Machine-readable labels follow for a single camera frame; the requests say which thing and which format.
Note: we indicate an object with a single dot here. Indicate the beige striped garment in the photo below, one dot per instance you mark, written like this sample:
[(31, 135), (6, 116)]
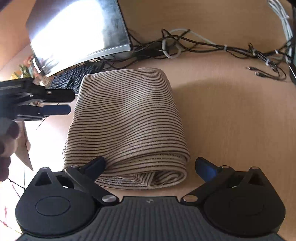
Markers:
[(129, 120)]

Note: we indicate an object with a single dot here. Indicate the black keyboard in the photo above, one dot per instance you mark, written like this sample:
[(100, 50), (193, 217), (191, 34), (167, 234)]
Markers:
[(69, 77)]

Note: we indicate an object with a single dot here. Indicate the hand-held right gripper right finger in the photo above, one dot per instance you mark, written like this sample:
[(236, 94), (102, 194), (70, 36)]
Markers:
[(207, 168)]

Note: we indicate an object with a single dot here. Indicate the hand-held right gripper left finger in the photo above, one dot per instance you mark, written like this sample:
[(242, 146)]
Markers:
[(97, 165)]

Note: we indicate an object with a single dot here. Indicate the potted plant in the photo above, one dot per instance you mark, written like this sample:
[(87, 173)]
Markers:
[(27, 69)]

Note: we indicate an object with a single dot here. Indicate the white computer tower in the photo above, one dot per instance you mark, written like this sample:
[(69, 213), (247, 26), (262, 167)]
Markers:
[(293, 74)]

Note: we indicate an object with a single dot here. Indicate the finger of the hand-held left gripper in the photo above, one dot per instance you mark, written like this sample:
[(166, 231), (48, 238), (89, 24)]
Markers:
[(57, 95), (57, 109)]

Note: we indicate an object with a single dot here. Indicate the black computer monitor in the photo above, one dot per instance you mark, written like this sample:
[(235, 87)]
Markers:
[(78, 32)]

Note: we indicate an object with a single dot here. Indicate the person's left hand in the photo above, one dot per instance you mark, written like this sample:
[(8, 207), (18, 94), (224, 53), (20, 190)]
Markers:
[(9, 143)]

